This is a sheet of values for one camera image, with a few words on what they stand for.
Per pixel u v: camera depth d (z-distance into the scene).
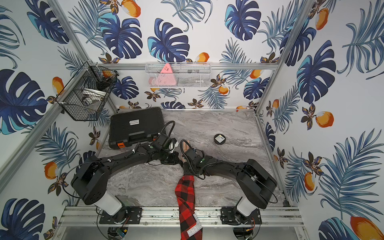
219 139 1.03
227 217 0.73
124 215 0.68
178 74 0.92
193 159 0.68
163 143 0.70
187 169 0.78
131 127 1.03
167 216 0.76
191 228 0.70
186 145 0.80
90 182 0.45
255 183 0.44
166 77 0.90
